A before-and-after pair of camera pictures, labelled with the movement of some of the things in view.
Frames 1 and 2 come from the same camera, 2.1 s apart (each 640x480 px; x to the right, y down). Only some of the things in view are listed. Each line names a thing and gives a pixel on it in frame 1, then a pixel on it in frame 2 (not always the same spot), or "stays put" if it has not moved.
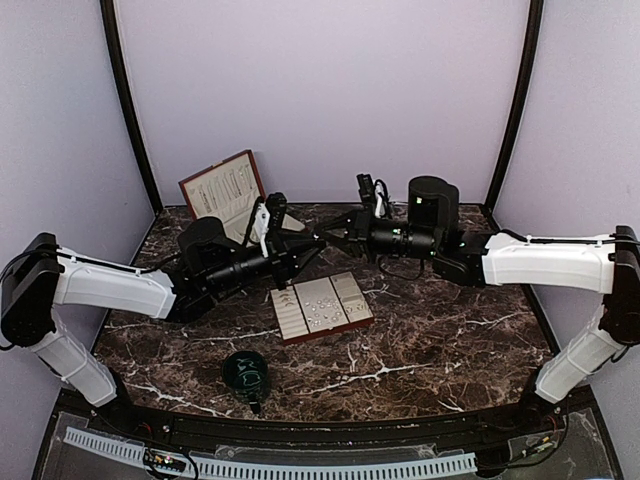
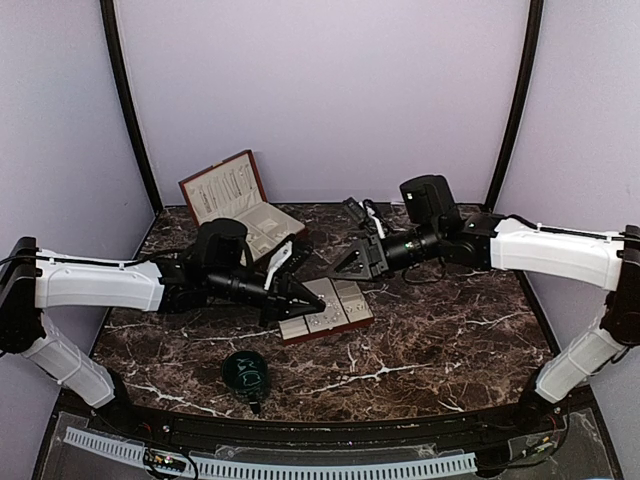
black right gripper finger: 339,223 → 355,264
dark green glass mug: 246,372 stays put
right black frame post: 532,46 stays put
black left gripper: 284,252 → 280,301
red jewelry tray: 319,308 stays put
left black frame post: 114,47 stays put
